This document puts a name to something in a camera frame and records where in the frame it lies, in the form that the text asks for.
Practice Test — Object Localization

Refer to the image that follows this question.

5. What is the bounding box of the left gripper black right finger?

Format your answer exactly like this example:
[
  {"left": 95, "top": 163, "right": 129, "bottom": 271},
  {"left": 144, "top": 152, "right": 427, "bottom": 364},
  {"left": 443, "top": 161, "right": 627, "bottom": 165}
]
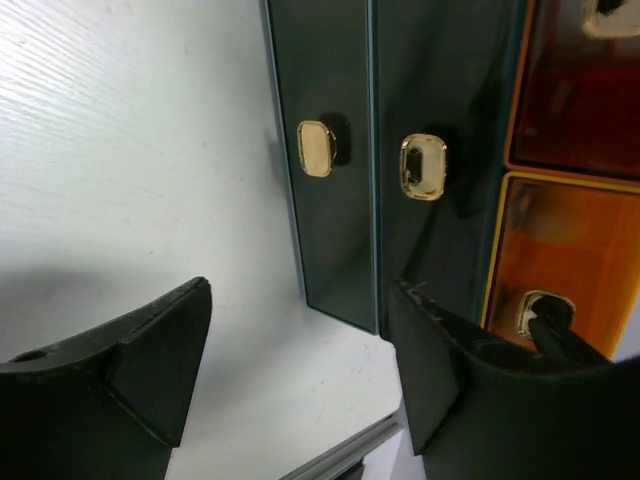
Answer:
[{"left": 389, "top": 283, "right": 639, "bottom": 479}]

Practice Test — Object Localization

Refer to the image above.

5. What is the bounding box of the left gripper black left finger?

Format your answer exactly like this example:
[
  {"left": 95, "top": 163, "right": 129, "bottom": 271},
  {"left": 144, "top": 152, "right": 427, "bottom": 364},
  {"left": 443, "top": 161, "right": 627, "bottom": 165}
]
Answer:
[{"left": 1, "top": 277, "right": 211, "bottom": 479}]

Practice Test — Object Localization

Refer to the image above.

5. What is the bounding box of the clear wide drawer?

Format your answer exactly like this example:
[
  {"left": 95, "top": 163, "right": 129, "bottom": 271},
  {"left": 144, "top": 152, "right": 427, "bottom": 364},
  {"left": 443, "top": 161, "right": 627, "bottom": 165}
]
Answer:
[
  {"left": 266, "top": 1, "right": 377, "bottom": 333},
  {"left": 371, "top": 1, "right": 529, "bottom": 322}
]

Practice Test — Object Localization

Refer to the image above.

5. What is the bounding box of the clear wide bottom drawer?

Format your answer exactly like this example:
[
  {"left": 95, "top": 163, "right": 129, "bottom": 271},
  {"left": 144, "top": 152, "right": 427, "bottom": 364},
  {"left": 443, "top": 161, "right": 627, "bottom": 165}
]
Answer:
[{"left": 266, "top": 1, "right": 377, "bottom": 333}]

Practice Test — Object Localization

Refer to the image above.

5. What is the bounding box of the yellow drawer box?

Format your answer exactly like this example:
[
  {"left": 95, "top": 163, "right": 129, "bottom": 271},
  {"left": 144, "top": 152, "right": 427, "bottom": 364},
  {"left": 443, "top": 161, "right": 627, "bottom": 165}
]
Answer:
[{"left": 481, "top": 172, "right": 639, "bottom": 358}]

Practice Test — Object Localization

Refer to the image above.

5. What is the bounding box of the dark orange drawer box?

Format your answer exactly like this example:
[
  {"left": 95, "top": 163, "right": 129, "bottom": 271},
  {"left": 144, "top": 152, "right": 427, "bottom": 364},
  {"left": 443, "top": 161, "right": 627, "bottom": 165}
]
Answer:
[{"left": 508, "top": 1, "right": 639, "bottom": 181}]

